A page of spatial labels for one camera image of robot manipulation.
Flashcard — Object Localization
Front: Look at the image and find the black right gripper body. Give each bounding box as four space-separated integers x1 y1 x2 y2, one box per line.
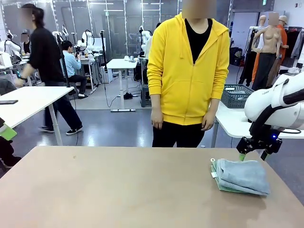
250 137 283 149

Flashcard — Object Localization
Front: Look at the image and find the light blue terry towel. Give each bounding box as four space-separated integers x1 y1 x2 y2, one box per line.
215 158 271 196

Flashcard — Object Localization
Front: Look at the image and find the green terry towel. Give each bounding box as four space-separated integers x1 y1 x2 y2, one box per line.
210 158 240 192

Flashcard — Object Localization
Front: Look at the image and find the person's left forearm yellow sleeve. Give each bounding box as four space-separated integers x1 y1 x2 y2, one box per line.
209 71 230 114

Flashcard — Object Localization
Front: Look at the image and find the person's right forearm yellow sleeve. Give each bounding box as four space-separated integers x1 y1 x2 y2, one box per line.
146 71 165 114

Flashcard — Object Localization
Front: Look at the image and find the dark grey plastic basket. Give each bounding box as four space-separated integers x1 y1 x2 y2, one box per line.
220 84 256 109

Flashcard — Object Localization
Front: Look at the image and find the person's left hand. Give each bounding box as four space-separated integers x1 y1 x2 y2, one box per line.
200 111 216 132

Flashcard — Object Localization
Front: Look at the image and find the person's right hand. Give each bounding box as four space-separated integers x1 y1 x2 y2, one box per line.
151 111 164 130

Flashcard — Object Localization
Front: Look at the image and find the white side desk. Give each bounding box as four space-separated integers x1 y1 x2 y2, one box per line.
215 101 285 149

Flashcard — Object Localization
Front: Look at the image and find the white desk with curved edge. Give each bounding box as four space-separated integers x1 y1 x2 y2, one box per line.
0 85 75 146

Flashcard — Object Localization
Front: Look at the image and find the white box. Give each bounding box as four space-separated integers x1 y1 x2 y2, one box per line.
0 52 12 67

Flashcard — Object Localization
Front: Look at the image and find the black tripod pole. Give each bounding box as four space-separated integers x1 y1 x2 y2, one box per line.
99 29 109 74
52 33 77 96

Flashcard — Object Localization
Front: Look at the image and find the long-haired person in black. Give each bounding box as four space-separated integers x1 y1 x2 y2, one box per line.
14 3 84 136

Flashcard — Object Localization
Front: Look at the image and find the person in yellow hoodie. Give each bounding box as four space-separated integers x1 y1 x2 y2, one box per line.
146 0 230 148

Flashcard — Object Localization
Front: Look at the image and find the standing background person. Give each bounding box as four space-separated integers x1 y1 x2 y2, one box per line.
20 33 32 54

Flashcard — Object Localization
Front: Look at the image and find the black bag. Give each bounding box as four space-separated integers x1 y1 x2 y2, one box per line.
229 46 243 67

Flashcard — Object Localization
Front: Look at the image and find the seated person in light-blue shirt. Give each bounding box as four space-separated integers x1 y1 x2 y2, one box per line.
61 40 89 99

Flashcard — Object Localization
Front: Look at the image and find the clothes rack with garments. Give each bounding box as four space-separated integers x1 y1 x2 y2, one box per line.
282 26 304 70

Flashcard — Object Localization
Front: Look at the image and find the bare beige mannequin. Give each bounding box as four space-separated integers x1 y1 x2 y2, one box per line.
251 11 284 91

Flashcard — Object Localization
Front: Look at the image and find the white workbench desk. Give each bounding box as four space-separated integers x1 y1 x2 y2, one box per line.
76 55 98 94

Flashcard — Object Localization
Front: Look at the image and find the white standing desk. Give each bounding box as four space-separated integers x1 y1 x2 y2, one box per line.
106 58 139 113

